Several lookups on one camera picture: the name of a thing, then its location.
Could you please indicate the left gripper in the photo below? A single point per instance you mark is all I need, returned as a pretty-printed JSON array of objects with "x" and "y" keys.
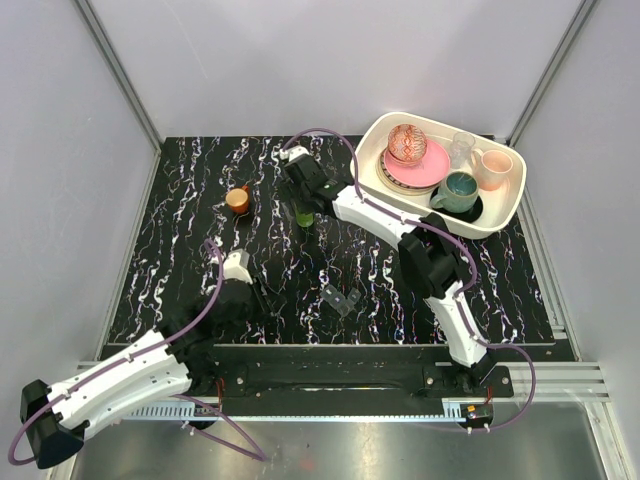
[{"x": 264, "y": 301}]

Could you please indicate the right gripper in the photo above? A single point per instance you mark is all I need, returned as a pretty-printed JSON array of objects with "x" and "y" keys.
[{"x": 294, "y": 192}]

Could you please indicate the green pill bottle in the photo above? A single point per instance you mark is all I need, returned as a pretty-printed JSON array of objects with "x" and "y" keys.
[{"x": 304, "y": 215}]

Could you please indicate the clear weekly pill organizer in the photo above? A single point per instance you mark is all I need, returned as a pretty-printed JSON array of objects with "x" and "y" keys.
[{"x": 342, "y": 304}]

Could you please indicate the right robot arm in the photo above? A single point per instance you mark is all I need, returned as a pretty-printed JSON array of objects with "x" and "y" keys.
[{"x": 430, "y": 261}]

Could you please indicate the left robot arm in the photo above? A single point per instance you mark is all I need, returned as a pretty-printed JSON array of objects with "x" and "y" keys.
[{"x": 173, "y": 358}]

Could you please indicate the cream striped plate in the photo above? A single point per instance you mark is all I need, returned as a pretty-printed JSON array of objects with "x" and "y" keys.
[{"x": 398, "y": 187}]

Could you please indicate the small orange cup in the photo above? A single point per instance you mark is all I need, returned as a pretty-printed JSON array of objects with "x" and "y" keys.
[{"x": 238, "y": 200}]

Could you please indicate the white rectangular tub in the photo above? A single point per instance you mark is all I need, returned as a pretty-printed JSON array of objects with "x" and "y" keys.
[{"x": 499, "y": 205}]

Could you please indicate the patterned red bowl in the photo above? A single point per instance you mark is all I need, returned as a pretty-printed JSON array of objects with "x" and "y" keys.
[{"x": 407, "y": 144}]

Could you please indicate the pink plate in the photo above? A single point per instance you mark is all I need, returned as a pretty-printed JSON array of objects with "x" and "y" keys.
[{"x": 432, "y": 169}]

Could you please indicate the teal ceramic mug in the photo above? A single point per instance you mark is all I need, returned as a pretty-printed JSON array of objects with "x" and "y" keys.
[{"x": 457, "y": 193}]

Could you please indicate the clear glass cup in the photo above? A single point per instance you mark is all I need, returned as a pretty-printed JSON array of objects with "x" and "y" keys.
[{"x": 461, "y": 149}]

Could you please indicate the black saucer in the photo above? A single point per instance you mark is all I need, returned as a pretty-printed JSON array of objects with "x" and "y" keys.
[{"x": 475, "y": 210}]

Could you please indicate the pink mug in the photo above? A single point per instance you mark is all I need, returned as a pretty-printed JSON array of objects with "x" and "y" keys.
[{"x": 491, "y": 168}]

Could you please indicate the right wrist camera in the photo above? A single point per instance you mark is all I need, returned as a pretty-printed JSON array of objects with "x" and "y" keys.
[{"x": 293, "y": 153}]

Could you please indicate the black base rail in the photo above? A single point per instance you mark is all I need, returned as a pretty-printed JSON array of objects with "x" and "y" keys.
[{"x": 415, "y": 370}]

